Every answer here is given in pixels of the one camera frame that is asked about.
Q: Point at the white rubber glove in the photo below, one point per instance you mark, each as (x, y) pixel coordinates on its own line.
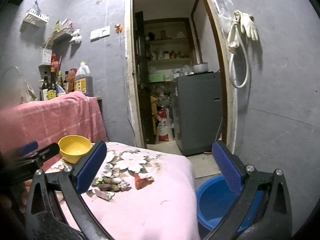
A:
(242, 23)

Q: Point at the green box on shelf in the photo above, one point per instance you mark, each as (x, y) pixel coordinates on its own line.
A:
(153, 78)

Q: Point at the red gold crumpled wrapper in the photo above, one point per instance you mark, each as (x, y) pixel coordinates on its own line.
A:
(142, 182)

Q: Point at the metal pot on cabinet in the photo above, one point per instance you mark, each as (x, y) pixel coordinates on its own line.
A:
(201, 67)

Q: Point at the white wall basket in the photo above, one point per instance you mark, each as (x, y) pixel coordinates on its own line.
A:
(34, 17)

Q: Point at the large oil jug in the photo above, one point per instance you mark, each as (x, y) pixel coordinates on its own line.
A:
(83, 81)

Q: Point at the person's hand at left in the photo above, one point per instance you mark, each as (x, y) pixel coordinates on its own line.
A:
(15, 195)

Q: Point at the blue plastic basin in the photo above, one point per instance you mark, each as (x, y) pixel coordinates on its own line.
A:
(214, 198)

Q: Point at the grey metal cabinet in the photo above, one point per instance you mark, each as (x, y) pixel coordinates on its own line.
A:
(197, 111)

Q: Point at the red white sack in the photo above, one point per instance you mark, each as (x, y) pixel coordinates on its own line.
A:
(164, 129)

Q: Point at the beige rag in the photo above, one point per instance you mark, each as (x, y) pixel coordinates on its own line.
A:
(25, 93)

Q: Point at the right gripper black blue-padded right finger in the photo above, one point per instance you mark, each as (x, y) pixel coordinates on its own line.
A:
(263, 208)

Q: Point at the yellow plastic bowl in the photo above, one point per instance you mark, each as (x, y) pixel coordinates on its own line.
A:
(73, 147)

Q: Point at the wall corner shelf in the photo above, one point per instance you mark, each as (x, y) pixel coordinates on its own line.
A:
(64, 34)

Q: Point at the white wall switch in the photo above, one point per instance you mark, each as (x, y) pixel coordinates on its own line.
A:
(100, 33)

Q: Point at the dark sauce bottle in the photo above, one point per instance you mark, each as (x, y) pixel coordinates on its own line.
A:
(51, 93)

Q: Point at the silver foil trash pile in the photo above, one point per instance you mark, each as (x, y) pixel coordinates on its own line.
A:
(107, 183)

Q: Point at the red plaid cloth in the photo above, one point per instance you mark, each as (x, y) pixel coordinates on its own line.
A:
(49, 121)

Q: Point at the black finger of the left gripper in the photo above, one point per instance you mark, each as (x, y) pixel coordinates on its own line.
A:
(28, 159)

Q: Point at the pink floral table cloth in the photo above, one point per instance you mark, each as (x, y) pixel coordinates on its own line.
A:
(165, 209)

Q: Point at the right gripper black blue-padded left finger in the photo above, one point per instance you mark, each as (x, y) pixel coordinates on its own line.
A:
(44, 218)

